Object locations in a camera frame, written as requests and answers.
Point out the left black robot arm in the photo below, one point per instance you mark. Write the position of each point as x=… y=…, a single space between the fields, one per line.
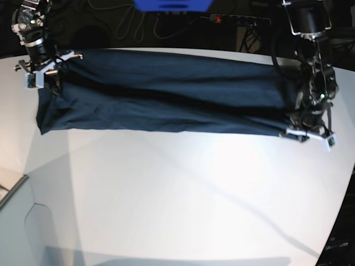
x=309 y=23

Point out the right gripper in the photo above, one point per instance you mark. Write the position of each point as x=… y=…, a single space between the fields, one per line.
x=52 y=81

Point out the blue plastic box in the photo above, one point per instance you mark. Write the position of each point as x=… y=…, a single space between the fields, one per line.
x=172 y=5

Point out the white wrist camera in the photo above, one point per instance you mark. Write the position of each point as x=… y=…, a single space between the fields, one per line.
x=329 y=142
x=34 y=80

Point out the dark blue t-shirt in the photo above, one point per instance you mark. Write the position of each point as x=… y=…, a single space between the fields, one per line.
x=163 y=92

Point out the grey metal frame edge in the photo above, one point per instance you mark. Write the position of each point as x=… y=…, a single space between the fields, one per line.
x=9 y=193

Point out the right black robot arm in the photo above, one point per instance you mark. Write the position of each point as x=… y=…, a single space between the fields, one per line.
x=29 y=23

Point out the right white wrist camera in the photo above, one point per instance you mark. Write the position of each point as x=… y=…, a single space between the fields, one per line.
x=34 y=80

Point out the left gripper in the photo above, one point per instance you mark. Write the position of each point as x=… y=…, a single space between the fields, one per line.
x=307 y=125

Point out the black power strip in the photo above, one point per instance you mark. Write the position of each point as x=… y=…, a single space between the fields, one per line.
x=237 y=20

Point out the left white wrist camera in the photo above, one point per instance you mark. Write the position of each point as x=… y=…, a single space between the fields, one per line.
x=329 y=142

